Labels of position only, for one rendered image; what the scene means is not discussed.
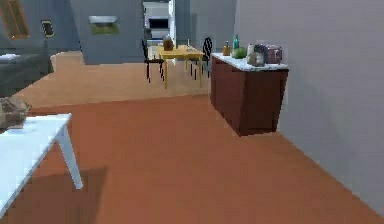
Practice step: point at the brown lantern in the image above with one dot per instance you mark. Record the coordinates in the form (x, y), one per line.
(168, 43)

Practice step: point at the green lettuce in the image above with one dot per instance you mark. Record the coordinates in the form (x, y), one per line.
(239, 52)

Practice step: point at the dark red counter cabinet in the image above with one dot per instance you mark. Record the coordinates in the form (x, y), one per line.
(248, 96)

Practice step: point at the yellow dining table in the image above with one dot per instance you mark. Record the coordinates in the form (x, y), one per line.
(180, 53)

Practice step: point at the black chair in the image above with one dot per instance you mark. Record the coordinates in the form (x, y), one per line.
(205, 51)
(150, 60)

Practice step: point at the orange bottle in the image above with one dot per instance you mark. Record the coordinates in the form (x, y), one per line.
(226, 49)

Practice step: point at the teal bottle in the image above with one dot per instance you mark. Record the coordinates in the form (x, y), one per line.
(236, 42)

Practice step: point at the grey round pot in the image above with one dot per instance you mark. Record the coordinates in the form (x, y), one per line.
(256, 59)

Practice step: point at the white jar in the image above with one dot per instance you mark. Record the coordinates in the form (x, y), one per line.
(250, 49)

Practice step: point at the white shelf unit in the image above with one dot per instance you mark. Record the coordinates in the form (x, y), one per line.
(158, 20)

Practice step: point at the green landscape picture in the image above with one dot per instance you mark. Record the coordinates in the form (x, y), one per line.
(104, 25)

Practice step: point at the small black framed picture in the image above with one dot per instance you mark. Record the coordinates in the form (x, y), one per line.
(47, 28)

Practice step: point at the white table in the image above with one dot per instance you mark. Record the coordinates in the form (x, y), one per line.
(20, 146)

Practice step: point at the dark grey sofa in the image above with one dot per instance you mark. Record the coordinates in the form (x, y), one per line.
(20, 68)

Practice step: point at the brown lumpy object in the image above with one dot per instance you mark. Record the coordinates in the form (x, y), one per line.
(11, 111)

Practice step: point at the orange framed picture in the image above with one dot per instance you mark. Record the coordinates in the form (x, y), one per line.
(14, 17)

